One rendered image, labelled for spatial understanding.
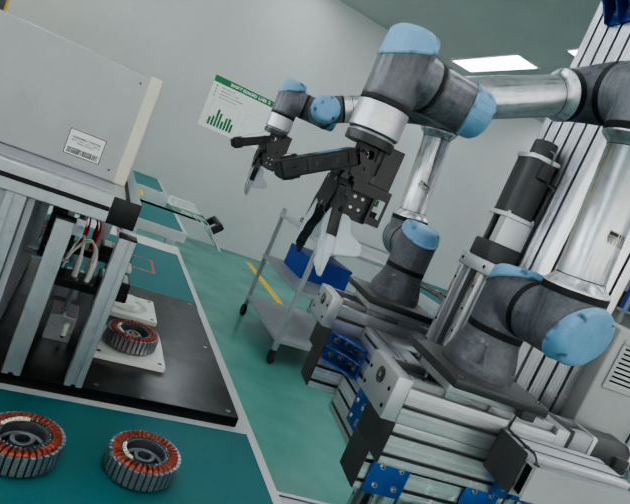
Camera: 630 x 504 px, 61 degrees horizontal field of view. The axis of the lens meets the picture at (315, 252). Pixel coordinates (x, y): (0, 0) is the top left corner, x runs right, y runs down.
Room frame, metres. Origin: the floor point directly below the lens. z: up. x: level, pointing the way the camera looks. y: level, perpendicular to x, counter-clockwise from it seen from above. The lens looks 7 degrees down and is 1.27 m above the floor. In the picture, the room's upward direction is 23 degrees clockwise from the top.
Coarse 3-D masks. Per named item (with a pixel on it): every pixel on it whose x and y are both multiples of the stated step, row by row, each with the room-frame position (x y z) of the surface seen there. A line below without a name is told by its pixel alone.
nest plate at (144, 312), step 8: (136, 304) 1.35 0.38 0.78; (144, 304) 1.38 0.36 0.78; (152, 304) 1.40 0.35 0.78; (112, 312) 1.24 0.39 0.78; (120, 312) 1.26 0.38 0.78; (128, 312) 1.28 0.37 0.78; (136, 312) 1.30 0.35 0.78; (144, 312) 1.32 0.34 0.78; (152, 312) 1.34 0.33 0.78; (136, 320) 1.27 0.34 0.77; (144, 320) 1.28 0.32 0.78; (152, 320) 1.29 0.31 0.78
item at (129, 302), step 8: (80, 272) 1.07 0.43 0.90; (56, 280) 1.00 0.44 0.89; (64, 280) 1.01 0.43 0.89; (72, 280) 1.01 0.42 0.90; (80, 280) 1.03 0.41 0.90; (96, 280) 1.06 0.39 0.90; (128, 280) 1.08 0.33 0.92; (72, 288) 1.01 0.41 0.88; (80, 288) 1.02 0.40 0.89; (88, 288) 1.02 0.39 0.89; (96, 288) 1.03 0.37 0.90; (120, 288) 1.05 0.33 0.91; (128, 288) 1.06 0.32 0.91; (72, 296) 1.02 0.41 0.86; (120, 296) 1.05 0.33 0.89; (128, 296) 1.11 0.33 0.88; (64, 304) 1.04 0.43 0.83; (120, 304) 1.06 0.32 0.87; (128, 304) 1.06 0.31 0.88; (64, 312) 1.02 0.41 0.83
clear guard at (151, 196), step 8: (136, 184) 1.42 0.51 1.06; (144, 192) 1.34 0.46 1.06; (152, 192) 1.40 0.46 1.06; (160, 192) 1.46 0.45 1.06; (144, 200) 1.23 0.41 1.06; (152, 200) 1.27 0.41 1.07; (160, 200) 1.32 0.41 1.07; (168, 200) 1.38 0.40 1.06; (176, 200) 1.44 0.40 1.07; (184, 200) 1.50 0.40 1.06; (168, 208) 1.26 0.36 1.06; (176, 208) 1.31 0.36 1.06; (184, 208) 1.36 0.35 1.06; (192, 208) 1.42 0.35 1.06; (184, 216) 1.27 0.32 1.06; (192, 216) 1.29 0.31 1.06; (200, 216) 1.34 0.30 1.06; (208, 224) 1.30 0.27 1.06; (208, 232) 1.39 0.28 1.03
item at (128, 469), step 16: (128, 432) 0.79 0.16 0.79; (144, 432) 0.81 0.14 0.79; (112, 448) 0.74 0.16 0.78; (128, 448) 0.78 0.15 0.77; (144, 448) 0.80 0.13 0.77; (160, 448) 0.80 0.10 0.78; (176, 448) 0.81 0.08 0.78; (112, 464) 0.72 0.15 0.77; (128, 464) 0.72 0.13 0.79; (144, 464) 0.73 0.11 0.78; (160, 464) 0.75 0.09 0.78; (176, 464) 0.77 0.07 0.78; (128, 480) 0.71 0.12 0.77; (144, 480) 0.72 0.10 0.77; (160, 480) 0.73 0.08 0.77
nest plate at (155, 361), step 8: (104, 328) 1.13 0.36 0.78; (104, 344) 1.06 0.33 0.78; (160, 344) 1.17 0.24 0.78; (96, 352) 1.01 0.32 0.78; (104, 352) 1.02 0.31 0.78; (112, 352) 1.04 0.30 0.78; (120, 352) 1.05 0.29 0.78; (160, 352) 1.13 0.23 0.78; (112, 360) 1.02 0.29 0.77; (120, 360) 1.03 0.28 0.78; (128, 360) 1.04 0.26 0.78; (136, 360) 1.05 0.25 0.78; (144, 360) 1.06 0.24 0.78; (152, 360) 1.08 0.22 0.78; (160, 360) 1.09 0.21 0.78; (144, 368) 1.05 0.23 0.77; (152, 368) 1.06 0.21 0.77; (160, 368) 1.07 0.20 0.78
